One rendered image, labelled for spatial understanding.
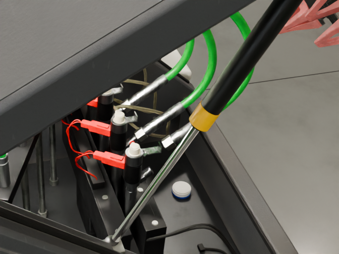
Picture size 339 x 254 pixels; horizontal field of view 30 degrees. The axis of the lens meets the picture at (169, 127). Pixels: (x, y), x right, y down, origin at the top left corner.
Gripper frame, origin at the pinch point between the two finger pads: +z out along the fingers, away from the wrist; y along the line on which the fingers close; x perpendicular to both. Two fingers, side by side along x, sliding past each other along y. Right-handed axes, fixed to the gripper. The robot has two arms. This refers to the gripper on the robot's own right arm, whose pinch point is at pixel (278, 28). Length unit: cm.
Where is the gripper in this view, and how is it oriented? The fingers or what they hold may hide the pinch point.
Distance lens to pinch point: 111.3
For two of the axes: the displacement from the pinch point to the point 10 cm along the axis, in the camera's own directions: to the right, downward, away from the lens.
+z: -7.8, 5.2, 3.5
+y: -6.1, -5.4, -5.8
